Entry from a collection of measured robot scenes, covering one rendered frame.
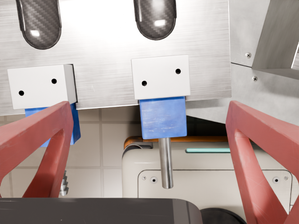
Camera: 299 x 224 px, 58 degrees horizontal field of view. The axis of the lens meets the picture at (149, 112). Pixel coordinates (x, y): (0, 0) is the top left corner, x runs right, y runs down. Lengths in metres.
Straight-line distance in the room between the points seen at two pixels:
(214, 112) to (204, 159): 0.59
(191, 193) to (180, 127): 0.69
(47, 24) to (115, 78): 0.08
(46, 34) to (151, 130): 0.14
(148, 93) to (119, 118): 0.91
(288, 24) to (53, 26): 0.22
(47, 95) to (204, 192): 0.76
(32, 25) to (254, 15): 0.24
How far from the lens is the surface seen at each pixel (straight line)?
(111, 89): 0.27
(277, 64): 0.28
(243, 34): 0.34
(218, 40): 0.27
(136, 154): 0.90
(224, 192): 0.96
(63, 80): 0.25
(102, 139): 1.17
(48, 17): 0.29
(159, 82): 0.24
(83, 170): 1.23
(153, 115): 0.25
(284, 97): 0.36
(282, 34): 0.29
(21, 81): 0.26
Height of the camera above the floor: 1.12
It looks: 81 degrees down
